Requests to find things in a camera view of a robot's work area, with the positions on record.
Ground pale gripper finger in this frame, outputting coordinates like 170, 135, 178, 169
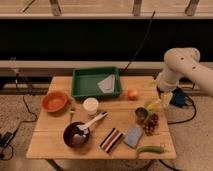
162, 101, 170, 109

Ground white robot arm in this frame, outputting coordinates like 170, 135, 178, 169
156, 47, 213, 107

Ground small metal cup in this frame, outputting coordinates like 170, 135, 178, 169
135, 107, 148, 124

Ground white paper cup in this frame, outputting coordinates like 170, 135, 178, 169
83, 97, 99, 115

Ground blue box on floor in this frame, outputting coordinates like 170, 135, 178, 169
170, 88, 186, 107

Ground dark red grape bunch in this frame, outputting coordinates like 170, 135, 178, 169
142, 114, 159, 136

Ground orange fruit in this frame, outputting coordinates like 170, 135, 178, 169
127, 90, 139, 100

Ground wooden table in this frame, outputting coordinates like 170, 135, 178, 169
26, 75, 177, 161

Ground blue sponge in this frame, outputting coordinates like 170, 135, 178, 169
124, 125, 143, 149

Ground green chili pepper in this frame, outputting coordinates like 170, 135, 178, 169
136, 146, 165, 157

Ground white paper sheet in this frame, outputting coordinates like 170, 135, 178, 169
98, 74, 115, 93

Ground green plastic tray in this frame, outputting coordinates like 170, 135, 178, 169
72, 67, 122, 101

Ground dark brown bowl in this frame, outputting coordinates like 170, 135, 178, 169
63, 122, 90, 148

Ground orange plastic bowl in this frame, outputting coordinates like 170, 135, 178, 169
41, 92, 68, 113

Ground black power adapter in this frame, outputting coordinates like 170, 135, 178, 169
0, 132, 14, 148

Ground black floor cable right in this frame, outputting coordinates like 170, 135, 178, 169
166, 84, 198, 126

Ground black floor cable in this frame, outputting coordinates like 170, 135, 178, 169
0, 71, 39, 161
166, 84, 198, 126

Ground black cable on wall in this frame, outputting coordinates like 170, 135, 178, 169
119, 9, 157, 76

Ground black floor cable left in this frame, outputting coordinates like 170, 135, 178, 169
0, 71, 39, 161

